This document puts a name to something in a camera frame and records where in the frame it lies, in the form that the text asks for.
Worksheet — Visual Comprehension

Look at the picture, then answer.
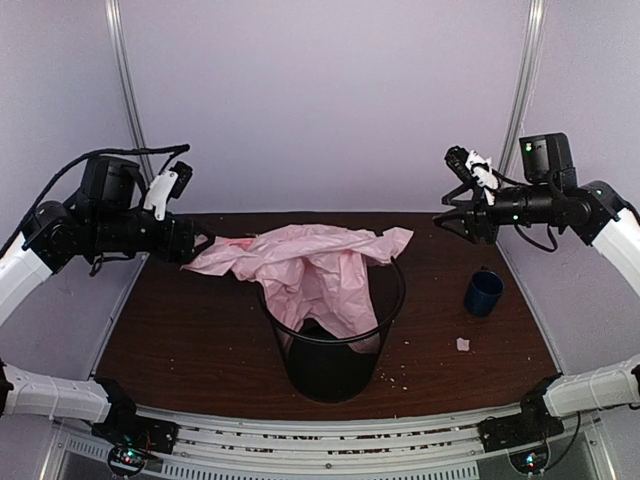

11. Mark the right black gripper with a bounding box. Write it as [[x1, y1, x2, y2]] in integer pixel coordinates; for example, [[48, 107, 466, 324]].
[[434, 180, 558, 243]]

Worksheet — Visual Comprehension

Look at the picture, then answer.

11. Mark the pink plastic trash bag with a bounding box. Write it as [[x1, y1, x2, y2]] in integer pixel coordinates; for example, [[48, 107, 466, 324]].
[[184, 224, 414, 340]]

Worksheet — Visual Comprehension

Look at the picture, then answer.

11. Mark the black mesh trash bin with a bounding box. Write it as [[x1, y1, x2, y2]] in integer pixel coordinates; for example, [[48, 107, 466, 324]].
[[257, 259, 406, 403]]

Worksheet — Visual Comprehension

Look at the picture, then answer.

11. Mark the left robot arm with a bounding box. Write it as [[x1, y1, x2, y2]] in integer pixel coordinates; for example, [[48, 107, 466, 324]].
[[1, 144, 215, 444]]

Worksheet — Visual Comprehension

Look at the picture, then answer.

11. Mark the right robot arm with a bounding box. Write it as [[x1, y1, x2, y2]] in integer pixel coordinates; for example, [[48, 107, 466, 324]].
[[433, 133, 639, 442]]

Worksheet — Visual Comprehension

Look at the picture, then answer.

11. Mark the dark blue cup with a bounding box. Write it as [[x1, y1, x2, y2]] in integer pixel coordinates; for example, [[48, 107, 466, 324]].
[[463, 269, 505, 317]]

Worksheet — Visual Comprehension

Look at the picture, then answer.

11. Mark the small pink bag scrap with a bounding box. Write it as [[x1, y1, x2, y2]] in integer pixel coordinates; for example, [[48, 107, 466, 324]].
[[456, 337, 471, 352]]

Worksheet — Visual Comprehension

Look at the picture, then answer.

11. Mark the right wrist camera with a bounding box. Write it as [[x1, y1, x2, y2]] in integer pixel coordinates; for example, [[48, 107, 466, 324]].
[[444, 146, 500, 206]]

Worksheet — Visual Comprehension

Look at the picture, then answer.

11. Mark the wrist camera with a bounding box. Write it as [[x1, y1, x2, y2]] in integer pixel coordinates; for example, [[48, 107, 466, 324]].
[[143, 161, 193, 221], [444, 146, 500, 206]]

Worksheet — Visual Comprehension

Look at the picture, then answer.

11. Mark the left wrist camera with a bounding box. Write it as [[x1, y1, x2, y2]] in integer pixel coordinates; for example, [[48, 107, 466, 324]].
[[143, 161, 193, 221]]

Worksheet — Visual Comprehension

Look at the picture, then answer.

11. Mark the right aluminium frame post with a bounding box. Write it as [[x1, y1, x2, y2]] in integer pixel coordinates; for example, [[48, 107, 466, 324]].
[[498, 0, 546, 174]]

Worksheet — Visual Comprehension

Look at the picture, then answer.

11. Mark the aluminium frame post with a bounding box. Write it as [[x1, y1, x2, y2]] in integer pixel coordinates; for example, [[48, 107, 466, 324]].
[[498, 0, 546, 174], [103, 0, 156, 181]]

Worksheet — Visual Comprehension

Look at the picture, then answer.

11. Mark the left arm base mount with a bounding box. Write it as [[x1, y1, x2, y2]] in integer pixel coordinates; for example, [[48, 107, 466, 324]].
[[85, 415, 179, 479]]

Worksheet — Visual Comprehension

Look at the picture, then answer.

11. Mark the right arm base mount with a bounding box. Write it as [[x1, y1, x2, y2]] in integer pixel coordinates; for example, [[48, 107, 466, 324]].
[[477, 413, 565, 477]]

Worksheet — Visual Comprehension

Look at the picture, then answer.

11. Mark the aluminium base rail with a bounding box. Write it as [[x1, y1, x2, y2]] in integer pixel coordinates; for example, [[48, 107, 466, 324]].
[[36, 404, 621, 479]]

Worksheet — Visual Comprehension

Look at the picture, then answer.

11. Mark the left aluminium frame post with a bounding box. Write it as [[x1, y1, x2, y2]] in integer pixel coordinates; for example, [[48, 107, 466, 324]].
[[103, 0, 156, 181]]

